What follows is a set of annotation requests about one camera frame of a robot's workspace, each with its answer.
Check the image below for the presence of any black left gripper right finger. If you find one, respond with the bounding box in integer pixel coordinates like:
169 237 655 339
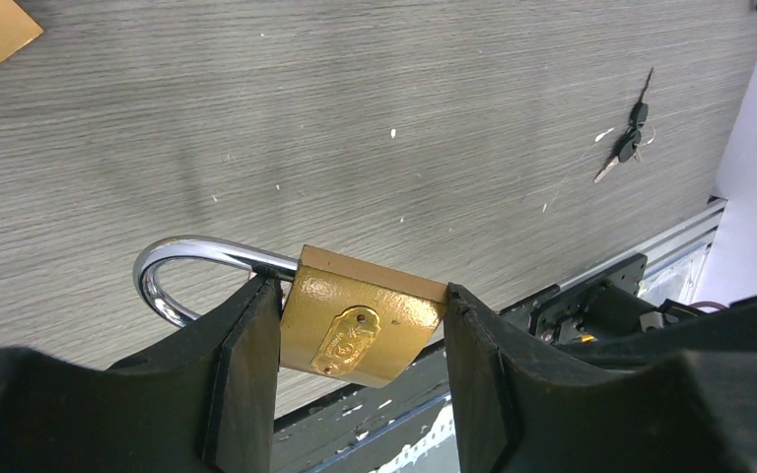
444 285 757 472

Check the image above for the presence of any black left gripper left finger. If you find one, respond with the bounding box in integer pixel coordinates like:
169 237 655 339
0 276 282 472

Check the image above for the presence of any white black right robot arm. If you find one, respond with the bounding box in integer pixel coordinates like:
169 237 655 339
502 253 757 366

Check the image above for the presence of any black headed key bunch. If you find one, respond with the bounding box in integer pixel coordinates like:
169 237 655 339
593 67 654 183

